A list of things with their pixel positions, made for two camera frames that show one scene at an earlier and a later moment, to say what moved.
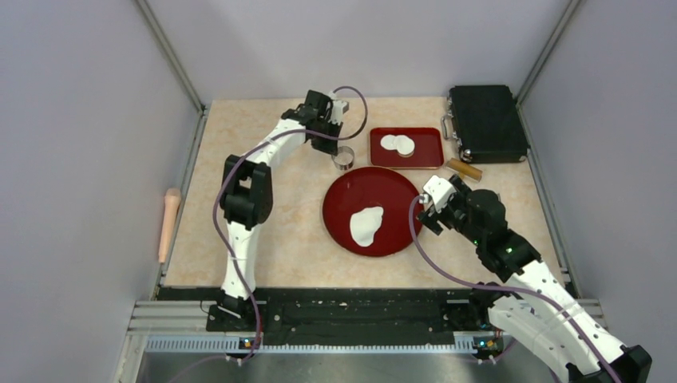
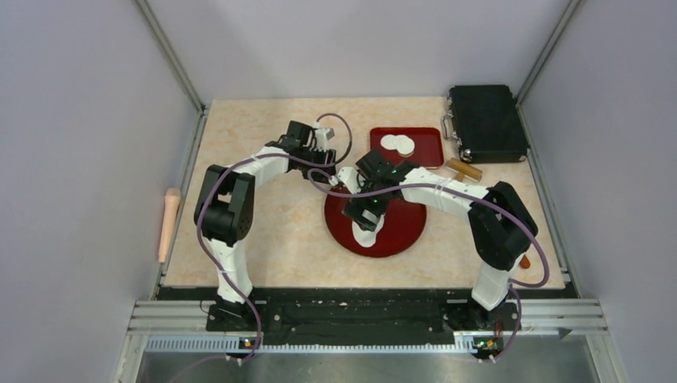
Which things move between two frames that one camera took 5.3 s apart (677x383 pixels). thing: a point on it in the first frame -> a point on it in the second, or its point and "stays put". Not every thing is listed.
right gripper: x=431 y=219 -> x=355 y=208
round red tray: x=370 y=187 stays put
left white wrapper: x=387 y=142 stays put
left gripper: x=330 y=148 -> x=322 y=155
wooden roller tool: x=465 y=169 stays put
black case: x=486 y=124 stays put
